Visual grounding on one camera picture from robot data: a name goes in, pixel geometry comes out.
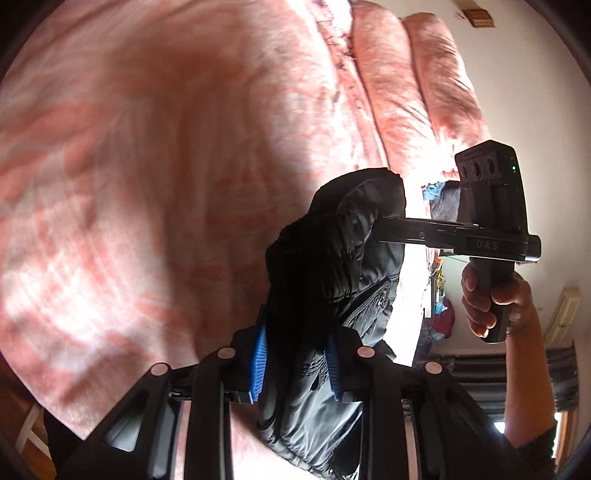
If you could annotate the wall air conditioner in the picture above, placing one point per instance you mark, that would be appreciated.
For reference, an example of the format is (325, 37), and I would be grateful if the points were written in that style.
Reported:
(563, 318)

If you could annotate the black puffer jacket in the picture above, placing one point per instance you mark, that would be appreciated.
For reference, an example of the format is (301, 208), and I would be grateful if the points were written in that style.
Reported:
(332, 277)

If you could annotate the person's right forearm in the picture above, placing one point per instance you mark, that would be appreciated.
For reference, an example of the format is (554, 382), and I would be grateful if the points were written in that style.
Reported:
(531, 369)

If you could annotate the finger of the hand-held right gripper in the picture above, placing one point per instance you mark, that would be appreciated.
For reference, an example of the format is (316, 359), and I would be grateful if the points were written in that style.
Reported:
(425, 233)

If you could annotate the white stool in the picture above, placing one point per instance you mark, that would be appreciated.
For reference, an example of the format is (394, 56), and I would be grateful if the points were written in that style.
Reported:
(30, 424)

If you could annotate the blue crumpled garment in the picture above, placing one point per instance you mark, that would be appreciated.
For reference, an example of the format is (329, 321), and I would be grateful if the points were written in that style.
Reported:
(434, 191)

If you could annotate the dark patterned curtain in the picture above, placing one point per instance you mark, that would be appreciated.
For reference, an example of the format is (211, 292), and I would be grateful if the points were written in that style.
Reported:
(508, 374)

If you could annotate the dark red garment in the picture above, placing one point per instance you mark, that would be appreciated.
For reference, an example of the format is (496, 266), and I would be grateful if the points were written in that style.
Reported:
(442, 323)

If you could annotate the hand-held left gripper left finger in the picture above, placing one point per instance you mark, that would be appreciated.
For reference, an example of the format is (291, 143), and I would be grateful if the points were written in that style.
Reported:
(258, 369)

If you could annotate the person's right hand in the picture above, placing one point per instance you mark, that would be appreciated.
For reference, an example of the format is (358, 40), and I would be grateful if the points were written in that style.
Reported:
(503, 300)

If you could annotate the brown wall frame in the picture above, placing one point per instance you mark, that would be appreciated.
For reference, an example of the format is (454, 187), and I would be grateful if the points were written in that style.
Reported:
(475, 17)

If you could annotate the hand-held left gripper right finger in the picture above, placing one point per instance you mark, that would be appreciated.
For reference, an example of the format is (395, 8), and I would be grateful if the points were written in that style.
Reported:
(336, 376)

